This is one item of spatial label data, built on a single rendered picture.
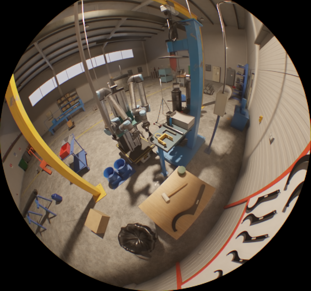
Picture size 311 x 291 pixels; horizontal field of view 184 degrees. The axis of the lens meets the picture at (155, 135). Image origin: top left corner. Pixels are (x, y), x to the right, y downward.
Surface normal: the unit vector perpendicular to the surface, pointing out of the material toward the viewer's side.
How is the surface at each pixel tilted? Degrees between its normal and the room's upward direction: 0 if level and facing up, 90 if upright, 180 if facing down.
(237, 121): 90
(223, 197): 0
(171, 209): 0
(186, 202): 0
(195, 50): 90
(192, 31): 90
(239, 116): 90
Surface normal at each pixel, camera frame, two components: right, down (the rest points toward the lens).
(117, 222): -0.15, -0.73
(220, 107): -0.70, 0.56
